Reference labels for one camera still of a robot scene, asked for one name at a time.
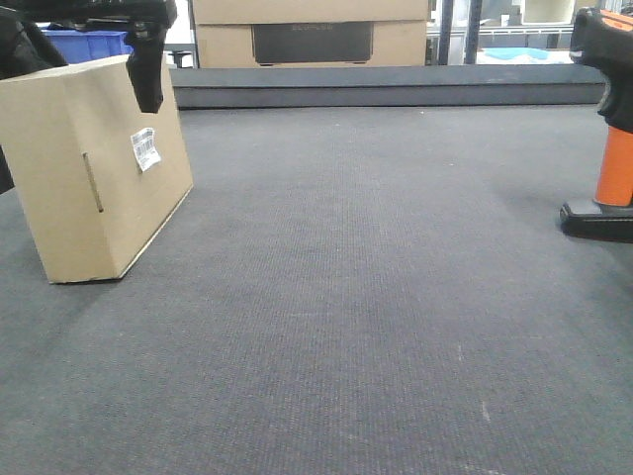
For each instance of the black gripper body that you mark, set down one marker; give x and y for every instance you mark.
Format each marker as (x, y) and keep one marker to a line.
(95, 14)

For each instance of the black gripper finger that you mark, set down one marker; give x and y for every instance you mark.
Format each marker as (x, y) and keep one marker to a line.
(144, 64)

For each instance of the brown cardboard package box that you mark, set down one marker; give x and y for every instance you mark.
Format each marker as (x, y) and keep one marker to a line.
(66, 135)

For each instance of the large cardboard box with print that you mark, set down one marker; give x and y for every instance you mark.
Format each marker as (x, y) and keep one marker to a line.
(250, 34)

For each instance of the blue plastic storage bin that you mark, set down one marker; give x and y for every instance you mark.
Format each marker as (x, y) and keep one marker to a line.
(78, 47)

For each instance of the white barcode label sticker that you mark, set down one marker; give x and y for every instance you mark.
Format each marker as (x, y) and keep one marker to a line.
(144, 149)

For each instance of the black jacket person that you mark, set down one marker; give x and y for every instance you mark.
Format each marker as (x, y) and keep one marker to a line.
(25, 49)

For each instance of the dark grey felt mat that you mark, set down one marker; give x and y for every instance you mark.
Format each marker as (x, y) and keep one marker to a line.
(344, 291)

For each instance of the light blue plastic tray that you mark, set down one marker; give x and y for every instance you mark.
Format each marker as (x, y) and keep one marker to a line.
(512, 55)

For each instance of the grey raised platform step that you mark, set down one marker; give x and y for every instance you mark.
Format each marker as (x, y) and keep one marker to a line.
(389, 86)

